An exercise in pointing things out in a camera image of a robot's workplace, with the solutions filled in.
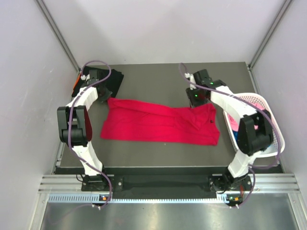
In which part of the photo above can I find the red t shirt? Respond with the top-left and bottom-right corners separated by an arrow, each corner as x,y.
100,98 -> 220,146

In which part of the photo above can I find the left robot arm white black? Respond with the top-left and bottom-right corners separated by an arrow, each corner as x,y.
57,69 -> 112,190

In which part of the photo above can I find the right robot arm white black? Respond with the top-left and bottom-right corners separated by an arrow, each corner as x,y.
183,69 -> 274,190

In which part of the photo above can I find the folded black t shirt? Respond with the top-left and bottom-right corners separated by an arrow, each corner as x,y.
71,67 -> 124,98

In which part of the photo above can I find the folded orange t shirt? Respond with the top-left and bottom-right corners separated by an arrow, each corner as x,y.
73,74 -> 81,91

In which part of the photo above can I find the pink t shirt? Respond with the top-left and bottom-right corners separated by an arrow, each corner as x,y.
227,103 -> 264,132

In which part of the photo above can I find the blue t shirt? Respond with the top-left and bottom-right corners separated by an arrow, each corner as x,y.
233,130 -> 238,144

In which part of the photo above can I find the white plastic basket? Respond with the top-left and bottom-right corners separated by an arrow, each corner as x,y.
223,92 -> 285,158

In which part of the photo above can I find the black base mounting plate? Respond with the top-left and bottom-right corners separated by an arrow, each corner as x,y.
77,167 -> 251,199

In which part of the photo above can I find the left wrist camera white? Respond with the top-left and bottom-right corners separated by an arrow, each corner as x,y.
80,74 -> 90,81

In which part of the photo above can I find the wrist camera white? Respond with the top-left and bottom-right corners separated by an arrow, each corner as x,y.
184,73 -> 197,90
80,74 -> 90,81

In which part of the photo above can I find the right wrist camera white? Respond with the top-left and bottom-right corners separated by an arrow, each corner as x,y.
184,73 -> 197,90

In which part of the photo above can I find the slotted cable duct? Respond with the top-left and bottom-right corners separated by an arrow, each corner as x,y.
48,194 -> 229,204

